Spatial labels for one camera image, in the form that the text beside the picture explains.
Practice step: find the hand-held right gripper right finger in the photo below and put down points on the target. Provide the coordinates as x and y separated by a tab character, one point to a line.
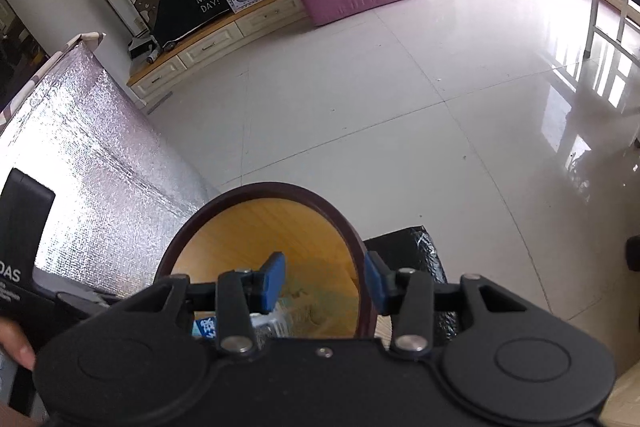
376	284

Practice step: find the teal plastic packaging bag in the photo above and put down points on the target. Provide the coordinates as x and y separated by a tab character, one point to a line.
310	307

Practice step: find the yellow trash bin dark rim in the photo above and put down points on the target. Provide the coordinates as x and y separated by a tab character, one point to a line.
260	227

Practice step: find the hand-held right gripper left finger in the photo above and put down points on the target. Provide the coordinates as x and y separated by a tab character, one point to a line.
270	282

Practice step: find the black chalkboard sign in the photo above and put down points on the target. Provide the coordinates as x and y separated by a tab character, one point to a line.
185	2

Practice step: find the table with foil cover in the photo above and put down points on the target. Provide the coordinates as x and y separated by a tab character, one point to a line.
90	147

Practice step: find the cream cabinet with drawers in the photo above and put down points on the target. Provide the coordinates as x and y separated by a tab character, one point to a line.
225	42

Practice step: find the person's left hand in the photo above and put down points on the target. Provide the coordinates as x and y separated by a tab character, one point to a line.
15	342

